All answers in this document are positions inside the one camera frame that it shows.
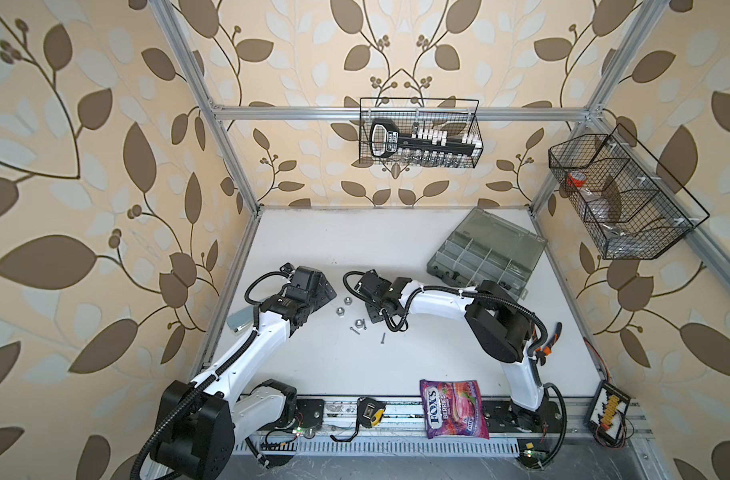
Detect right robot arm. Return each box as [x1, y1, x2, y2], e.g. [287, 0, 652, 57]
[343, 270, 562, 431]

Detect light blue flat case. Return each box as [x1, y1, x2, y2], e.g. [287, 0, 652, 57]
[226, 306, 254, 333]

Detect wire basket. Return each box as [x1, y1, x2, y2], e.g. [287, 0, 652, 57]
[548, 123, 710, 260]
[359, 96, 484, 169]

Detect grey plastic organizer box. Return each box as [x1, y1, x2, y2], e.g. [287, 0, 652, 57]
[427, 207, 547, 299]

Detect right wire basket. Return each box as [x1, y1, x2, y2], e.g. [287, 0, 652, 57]
[548, 123, 710, 260]

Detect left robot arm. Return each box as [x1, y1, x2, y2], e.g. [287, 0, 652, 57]
[129, 263, 336, 479]

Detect small electronics board with wires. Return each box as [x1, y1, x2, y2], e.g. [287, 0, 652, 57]
[585, 380, 632, 449]

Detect orange black pliers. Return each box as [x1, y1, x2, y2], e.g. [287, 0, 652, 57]
[535, 322, 563, 366]

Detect purple Fox's candy bag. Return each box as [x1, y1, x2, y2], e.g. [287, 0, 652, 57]
[420, 379, 490, 440]

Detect back wire basket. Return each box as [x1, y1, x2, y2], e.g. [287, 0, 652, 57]
[359, 96, 484, 169]

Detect socket set on black rail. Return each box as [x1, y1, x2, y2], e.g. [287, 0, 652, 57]
[365, 119, 484, 168]

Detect yellow black tape measure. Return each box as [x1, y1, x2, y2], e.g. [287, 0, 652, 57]
[330, 397, 387, 443]

